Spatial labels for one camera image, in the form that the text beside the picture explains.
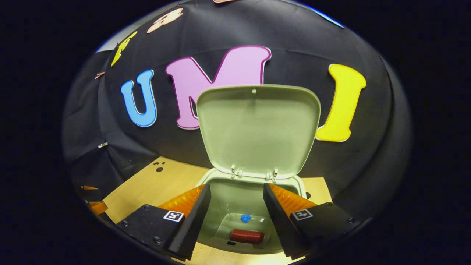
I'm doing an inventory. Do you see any green desktop garbage bin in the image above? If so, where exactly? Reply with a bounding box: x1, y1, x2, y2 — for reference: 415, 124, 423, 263
196, 84, 321, 254

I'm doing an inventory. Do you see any wooden desktop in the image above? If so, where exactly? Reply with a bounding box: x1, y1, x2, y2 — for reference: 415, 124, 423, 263
103, 156, 333, 265

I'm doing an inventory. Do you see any red pop can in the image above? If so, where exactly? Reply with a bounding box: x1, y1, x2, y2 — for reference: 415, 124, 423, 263
230, 229, 265, 244

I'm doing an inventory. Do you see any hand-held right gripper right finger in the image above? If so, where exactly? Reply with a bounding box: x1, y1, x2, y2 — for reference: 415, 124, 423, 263
262, 183, 356, 260

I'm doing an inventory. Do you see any black backdrop cloth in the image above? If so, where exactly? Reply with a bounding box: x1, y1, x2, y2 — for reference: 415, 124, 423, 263
63, 0, 412, 229

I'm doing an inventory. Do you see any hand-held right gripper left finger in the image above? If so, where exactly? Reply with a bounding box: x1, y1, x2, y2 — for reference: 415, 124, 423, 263
116, 184, 212, 261

